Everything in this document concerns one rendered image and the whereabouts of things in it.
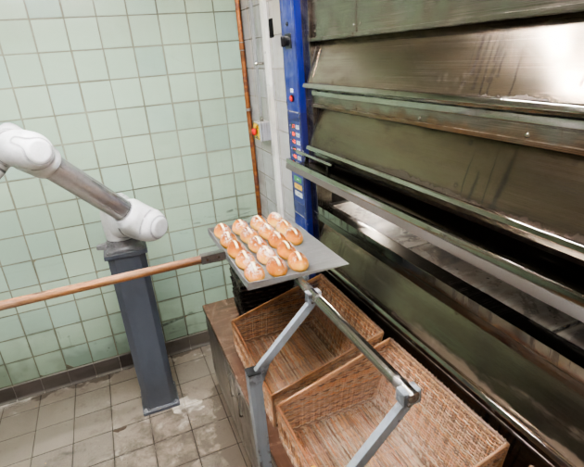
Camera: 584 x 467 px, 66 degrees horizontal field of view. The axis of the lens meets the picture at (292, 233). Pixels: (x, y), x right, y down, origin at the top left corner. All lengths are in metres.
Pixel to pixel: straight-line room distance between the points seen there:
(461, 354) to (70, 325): 2.34
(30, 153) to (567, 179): 1.61
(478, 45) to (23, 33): 2.14
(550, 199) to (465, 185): 0.24
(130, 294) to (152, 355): 0.40
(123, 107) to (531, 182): 2.15
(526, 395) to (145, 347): 1.89
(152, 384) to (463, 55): 2.25
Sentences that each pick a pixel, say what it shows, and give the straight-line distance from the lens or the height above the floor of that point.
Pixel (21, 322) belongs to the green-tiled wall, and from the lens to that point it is 3.10.
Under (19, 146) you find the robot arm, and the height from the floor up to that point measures 1.62.
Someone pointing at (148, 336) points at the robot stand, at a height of 0.50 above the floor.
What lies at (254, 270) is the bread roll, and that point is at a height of 1.22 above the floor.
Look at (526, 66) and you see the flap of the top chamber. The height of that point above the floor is 1.79.
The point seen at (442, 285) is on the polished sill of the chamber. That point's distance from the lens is 1.44.
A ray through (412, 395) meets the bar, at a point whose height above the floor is 1.17.
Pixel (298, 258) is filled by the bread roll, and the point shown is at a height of 1.22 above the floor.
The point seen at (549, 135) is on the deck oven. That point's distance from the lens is 1.10.
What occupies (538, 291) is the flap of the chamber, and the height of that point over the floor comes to 1.40.
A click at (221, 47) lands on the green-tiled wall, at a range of 2.80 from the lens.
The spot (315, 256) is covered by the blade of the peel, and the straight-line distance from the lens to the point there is 1.60.
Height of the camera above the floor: 1.86
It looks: 22 degrees down
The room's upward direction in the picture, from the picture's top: 4 degrees counter-clockwise
